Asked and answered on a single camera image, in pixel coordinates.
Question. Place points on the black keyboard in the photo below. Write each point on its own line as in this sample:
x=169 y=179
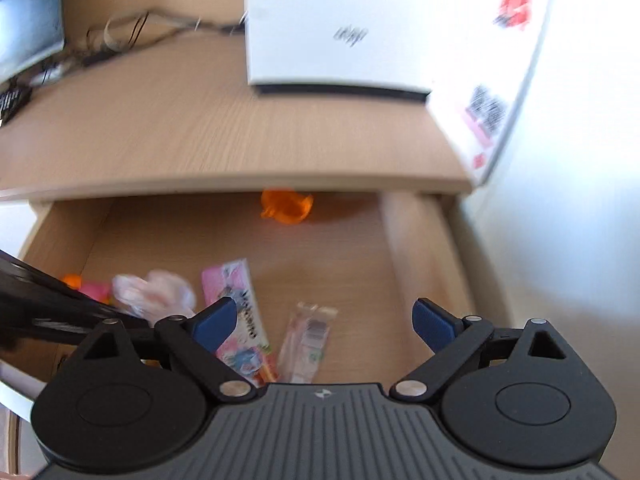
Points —
x=12 y=102

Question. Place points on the clear plastic packet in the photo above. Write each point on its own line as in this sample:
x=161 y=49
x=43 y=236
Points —
x=305 y=345

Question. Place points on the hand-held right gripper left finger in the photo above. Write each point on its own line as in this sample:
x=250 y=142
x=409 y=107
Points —
x=217 y=322

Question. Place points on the white box with grey logo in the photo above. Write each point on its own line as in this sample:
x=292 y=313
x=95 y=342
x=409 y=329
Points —
x=325 y=20

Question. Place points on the small pink object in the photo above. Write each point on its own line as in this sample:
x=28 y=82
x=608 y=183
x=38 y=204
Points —
x=95 y=292

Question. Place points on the red jelly cup with lid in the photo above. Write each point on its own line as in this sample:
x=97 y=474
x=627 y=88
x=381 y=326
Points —
x=286 y=207

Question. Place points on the white plastic wrapper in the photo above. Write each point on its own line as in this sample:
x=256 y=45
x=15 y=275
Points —
x=150 y=292

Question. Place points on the small orange object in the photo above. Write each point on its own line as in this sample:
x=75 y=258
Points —
x=72 y=281

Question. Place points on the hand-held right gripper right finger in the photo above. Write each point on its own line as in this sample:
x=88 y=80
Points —
x=432 y=327

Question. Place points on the wooden drawer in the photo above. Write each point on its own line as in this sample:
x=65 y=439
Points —
x=350 y=270

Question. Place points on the black monitor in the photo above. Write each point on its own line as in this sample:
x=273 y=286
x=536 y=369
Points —
x=27 y=15

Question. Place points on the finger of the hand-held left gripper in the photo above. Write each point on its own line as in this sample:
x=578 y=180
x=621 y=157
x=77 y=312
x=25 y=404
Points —
x=40 y=305

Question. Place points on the white carton with red label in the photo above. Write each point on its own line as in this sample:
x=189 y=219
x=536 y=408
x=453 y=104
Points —
x=480 y=60

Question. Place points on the pink snack packet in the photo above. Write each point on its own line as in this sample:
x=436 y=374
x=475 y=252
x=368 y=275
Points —
x=242 y=310

